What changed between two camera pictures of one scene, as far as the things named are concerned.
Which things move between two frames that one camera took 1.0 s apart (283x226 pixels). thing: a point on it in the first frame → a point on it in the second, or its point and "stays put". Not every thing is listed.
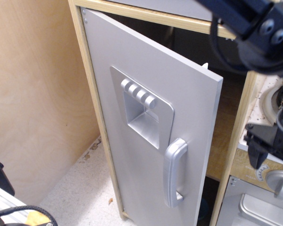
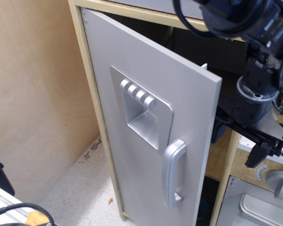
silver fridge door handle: x=171 y=194 stays put
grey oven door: x=229 y=214 stays put
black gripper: x=270 y=140 → x=253 y=116
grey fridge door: x=160 y=111 stays put
